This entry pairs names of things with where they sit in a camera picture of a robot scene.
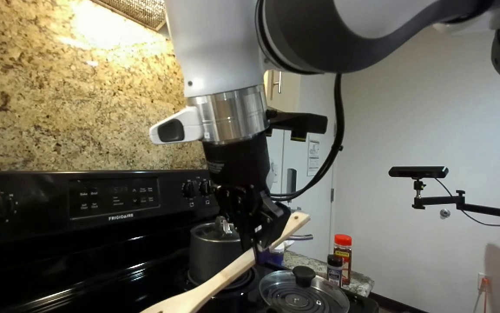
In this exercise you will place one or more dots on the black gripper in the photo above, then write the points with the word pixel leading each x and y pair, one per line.
pixel 239 167

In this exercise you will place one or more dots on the wooden spatula with hole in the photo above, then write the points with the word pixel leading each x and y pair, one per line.
pixel 227 278

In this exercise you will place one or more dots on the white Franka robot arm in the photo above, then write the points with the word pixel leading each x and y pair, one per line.
pixel 222 45

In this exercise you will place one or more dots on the dark grey cooking pot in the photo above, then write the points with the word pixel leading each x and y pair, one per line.
pixel 210 254

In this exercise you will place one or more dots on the white door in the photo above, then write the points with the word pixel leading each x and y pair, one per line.
pixel 314 202

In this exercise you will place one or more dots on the glass pan lid black knob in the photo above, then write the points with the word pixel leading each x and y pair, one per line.
pixel 303 292

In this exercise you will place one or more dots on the black-lid small spice jar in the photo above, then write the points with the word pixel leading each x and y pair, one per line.
pixel 335 268

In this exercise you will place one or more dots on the red-lid spice jar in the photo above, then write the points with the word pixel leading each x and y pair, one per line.
pixel 343 254

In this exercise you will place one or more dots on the black electric stove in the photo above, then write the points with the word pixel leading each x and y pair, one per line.
pixel 31 202

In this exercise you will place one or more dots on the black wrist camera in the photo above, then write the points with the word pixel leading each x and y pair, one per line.
pixel 296 122

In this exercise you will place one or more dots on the black stereo camera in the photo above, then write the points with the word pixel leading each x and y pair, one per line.
pixel 418 170

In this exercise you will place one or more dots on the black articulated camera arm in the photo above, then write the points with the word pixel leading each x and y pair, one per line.
pixel 470 207

